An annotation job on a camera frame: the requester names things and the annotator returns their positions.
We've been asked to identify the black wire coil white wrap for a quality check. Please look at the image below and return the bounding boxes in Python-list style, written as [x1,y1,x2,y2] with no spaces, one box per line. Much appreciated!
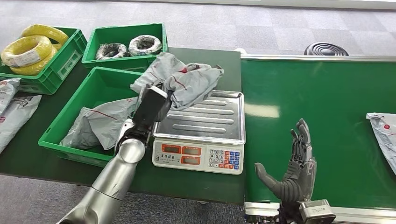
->
[128,35,163,57]

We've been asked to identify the large green plastic basket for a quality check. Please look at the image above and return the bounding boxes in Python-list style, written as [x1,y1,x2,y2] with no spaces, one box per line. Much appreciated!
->
[38,66,158,168]

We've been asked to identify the grey printed mailer package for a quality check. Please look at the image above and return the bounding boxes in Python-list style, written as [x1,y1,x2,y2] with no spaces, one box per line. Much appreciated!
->
[0,95,42,154]
[0,77,21,115]

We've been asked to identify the black ribbed round disc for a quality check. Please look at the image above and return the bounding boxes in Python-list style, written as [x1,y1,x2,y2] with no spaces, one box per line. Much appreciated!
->
[303,42,350,56]

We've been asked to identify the green basket with black coils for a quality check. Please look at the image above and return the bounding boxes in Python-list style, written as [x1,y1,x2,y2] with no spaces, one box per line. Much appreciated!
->
[81,22,169,73]

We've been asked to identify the dark grey mailer package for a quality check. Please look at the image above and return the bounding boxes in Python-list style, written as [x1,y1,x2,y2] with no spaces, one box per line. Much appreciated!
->
[59,106,103,150]

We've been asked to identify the yellow wire coil with label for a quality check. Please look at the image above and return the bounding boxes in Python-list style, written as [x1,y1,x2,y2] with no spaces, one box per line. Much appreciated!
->
[0,35,54,68]

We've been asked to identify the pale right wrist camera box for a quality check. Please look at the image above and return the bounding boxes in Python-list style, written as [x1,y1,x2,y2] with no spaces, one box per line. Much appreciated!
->
[298,199,337,224]

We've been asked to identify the light grey mailer package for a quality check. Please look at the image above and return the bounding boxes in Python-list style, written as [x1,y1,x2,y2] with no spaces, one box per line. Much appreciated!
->
[85,97,139,151]

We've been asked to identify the grey package with red dot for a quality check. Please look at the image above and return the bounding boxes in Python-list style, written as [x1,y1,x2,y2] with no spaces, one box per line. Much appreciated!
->
[366,112,396,175]

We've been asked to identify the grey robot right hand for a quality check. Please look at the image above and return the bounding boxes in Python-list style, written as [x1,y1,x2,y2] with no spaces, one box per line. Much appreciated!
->
[255,118,318,203]

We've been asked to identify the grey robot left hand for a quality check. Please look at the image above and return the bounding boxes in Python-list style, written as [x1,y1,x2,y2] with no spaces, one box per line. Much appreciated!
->
[125,84,174,140]

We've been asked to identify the electronic weighing scale steel tray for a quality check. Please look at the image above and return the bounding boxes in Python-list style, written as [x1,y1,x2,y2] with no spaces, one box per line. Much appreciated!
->
[151,90,246,175]

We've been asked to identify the green basket with yellow coils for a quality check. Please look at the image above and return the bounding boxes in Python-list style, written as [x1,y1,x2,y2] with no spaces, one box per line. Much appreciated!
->
[0,26,88,96]

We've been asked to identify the grey package with red print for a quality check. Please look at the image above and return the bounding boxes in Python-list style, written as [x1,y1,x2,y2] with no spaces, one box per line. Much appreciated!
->
[130,52,225,111]

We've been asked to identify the green conveyor belt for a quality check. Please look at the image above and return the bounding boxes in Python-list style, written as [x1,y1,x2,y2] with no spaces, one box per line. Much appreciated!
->
[240,55,396,224]

